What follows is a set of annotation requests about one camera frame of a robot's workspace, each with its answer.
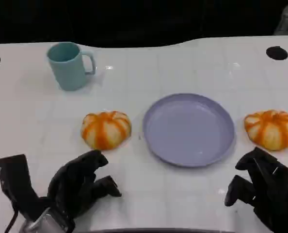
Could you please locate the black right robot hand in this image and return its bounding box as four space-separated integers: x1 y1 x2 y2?
224 147 288 233

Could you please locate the lilac plate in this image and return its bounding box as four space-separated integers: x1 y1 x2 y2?
142 93 236 168

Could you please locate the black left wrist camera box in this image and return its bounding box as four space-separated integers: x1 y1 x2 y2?
0 154 50 222

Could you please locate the pale green mug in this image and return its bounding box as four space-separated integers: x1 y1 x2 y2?
46 42 96 92

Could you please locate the orange and white bread roll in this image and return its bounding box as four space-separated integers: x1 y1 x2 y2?
80 111 132 150
243 109 288 151

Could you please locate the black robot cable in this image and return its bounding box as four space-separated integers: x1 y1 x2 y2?
4 210 19 233

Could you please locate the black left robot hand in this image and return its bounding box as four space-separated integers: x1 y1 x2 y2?
47 150 122 219

